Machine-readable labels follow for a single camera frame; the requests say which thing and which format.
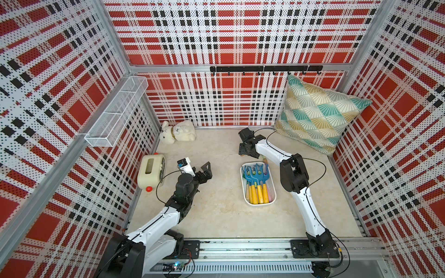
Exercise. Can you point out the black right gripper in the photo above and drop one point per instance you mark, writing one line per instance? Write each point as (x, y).
(242, 149)

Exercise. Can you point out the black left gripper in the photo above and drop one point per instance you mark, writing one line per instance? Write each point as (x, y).
(206, 172)

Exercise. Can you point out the white plastic storage box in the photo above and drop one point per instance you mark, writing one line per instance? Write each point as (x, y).
(269, 183)

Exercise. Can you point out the purple rake pink handle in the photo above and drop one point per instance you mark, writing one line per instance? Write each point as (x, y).
(270, 198)

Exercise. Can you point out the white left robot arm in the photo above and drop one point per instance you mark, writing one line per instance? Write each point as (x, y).
(153, 229)

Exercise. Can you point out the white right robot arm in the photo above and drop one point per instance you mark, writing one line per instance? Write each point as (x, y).
(294, 178)

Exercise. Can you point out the white plush dog toy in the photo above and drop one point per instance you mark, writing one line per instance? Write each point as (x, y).
(183, 131)

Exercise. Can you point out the cream toy radio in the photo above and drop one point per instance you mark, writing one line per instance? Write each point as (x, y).
(151, 172)

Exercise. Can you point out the teal yellow patterned pillow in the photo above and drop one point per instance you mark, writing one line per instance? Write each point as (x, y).
(317, 117)

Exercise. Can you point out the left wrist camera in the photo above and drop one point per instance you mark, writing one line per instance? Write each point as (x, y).
(184, 165)

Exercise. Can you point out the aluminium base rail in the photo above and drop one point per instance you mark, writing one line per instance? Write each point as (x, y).
(354, 257)

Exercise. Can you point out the black wall hook rail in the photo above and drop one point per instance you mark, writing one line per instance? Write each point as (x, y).
(264, 69)

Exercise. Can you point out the white wire wall basket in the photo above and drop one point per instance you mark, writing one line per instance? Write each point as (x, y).
(109, 126)

